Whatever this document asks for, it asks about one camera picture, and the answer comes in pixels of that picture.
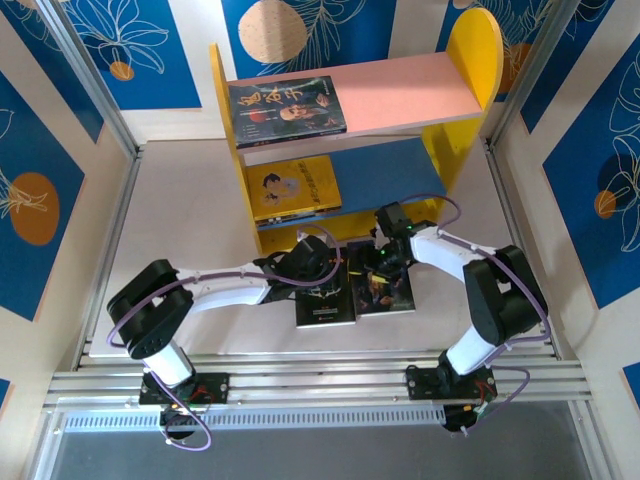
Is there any black wolf eyes book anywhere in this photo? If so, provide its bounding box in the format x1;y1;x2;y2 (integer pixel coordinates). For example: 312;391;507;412
254;202;344;226

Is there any black antler book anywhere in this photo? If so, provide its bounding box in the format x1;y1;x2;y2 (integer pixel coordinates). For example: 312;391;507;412
294;243;358;330

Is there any yellow cartoon boy book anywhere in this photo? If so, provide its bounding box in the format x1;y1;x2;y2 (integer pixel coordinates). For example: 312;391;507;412
246;154;344;224

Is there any dark book with white edge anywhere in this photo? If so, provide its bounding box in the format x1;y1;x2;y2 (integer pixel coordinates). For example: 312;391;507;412
347;240;417;318

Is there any dark blue old man book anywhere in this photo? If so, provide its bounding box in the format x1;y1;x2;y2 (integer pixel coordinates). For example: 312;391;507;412
228;75;348;150

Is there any brown and black book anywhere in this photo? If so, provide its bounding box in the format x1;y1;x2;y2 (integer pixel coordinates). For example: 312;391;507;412
255;205;344;230

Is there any yellow pink blue bookshelf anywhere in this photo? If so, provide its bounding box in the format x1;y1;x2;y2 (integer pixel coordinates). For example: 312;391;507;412
208;7;505;256

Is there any grey metal panel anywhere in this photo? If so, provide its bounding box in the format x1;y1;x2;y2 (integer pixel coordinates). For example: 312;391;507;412
29;399;621;480

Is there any black connector block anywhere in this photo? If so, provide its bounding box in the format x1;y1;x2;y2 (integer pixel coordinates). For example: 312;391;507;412
158;404;204;442
442;402;489;435

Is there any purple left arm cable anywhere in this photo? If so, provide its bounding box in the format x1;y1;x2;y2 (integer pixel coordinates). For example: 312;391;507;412
108;224;344;452

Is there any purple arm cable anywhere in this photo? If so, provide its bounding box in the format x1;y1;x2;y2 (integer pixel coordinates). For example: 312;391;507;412
399;192;554;436
108;224;344;452

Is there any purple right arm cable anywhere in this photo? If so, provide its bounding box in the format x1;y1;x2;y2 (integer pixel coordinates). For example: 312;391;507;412
399;192;554;436

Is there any aluminium rail frame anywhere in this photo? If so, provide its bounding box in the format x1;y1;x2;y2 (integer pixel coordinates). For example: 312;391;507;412
42;349;594;409

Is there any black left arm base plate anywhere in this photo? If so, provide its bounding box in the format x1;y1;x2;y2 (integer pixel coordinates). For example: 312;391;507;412
138;372;231;405

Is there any slotted grey cable duct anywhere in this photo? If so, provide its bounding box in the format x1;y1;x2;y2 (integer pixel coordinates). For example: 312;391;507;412
59;405;447;432

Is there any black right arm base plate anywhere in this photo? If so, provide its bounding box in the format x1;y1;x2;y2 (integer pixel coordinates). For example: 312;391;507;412
405;367;499;401

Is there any aluminium frame post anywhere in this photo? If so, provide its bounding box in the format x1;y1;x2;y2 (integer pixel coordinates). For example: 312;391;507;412
479;0;586;151
37;0;144;161

